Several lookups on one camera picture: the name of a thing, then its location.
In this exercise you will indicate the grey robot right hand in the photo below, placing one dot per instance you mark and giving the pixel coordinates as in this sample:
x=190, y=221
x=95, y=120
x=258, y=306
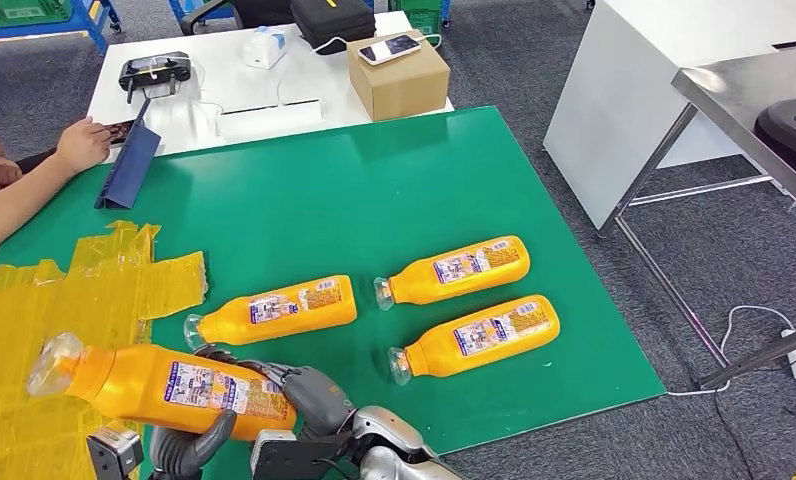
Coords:
x=318, y=401

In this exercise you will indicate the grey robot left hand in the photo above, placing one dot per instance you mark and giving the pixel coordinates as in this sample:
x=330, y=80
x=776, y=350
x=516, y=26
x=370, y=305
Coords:
x=179, y=454

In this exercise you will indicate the orange detergent bottle clear cap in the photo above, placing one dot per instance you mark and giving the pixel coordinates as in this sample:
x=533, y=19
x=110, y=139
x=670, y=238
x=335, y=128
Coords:
x=451, y=358
x=285, y=326
x=126, y=384
x=431, y=288

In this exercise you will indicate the person's right forearm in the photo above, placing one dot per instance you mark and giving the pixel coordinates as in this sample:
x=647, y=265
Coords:
x=14, y=205

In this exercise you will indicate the yellow tape patch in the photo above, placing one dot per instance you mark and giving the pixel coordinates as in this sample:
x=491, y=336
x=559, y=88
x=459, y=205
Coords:
x=27, y=311

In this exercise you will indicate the green table mat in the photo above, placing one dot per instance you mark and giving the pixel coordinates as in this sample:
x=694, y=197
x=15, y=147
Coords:
x=371, y=192

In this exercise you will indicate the navy blue folded cover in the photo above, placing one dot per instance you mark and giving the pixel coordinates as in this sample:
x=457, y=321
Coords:
x=128, y=172

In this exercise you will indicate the cardboard box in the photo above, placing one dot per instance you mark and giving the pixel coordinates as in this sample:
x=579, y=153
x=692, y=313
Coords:
x=403, y=89

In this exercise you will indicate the person's right hand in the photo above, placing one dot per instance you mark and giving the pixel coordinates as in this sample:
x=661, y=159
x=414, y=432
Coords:
x=82, y=144

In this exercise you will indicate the person's body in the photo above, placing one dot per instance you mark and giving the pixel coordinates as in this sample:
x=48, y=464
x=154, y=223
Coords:
x=37, y=159

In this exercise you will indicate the black smartphone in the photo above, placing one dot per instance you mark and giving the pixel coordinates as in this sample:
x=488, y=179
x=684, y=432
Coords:
x=121, y=131

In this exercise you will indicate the white table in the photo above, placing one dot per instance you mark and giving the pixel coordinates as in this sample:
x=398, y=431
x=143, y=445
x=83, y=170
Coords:
x=239, y=79

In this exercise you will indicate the small white box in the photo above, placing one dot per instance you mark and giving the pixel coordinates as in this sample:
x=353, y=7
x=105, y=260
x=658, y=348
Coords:
x=263, y=50

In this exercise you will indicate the white smartphone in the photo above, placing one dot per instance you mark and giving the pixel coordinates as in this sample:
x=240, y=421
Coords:
x=390, y=48

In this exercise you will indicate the black remote controller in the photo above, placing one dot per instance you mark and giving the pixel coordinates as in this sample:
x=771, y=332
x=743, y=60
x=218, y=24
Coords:
x=155, y=69

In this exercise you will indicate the black zipper case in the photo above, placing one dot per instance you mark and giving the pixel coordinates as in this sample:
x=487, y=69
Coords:
x=334, y=20

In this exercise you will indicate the black office chair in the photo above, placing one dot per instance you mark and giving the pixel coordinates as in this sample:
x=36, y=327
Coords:
x=257, y=10

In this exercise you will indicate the green plastic crate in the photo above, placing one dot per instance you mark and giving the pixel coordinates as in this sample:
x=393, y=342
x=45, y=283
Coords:
x=26, y=10
x=420, y=13

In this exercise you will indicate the white cabinet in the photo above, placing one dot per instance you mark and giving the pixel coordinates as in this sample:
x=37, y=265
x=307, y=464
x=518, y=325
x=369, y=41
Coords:
x=610, y=106

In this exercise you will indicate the blue cart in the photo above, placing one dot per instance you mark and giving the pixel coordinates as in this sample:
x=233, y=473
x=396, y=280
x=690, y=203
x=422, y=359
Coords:
x=40, y=28

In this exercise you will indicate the stainless steel table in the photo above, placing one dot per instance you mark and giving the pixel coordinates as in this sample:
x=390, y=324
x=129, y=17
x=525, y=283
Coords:
x=742, y=93

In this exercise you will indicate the black chair seat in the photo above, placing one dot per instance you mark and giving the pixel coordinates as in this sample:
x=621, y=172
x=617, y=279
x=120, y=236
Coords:
x=795, y=132

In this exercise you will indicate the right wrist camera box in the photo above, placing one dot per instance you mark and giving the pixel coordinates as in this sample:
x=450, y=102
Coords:
x=292, y=460

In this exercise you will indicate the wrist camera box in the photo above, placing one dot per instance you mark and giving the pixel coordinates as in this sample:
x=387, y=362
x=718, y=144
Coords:
x=292, y=460
x=113, y=454

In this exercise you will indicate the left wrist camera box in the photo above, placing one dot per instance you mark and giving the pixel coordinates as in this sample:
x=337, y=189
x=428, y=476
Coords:
x=113, y=454

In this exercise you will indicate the blue cart frame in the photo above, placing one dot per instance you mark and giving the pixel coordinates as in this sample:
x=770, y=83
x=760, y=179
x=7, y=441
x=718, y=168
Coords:
x=191, y=6

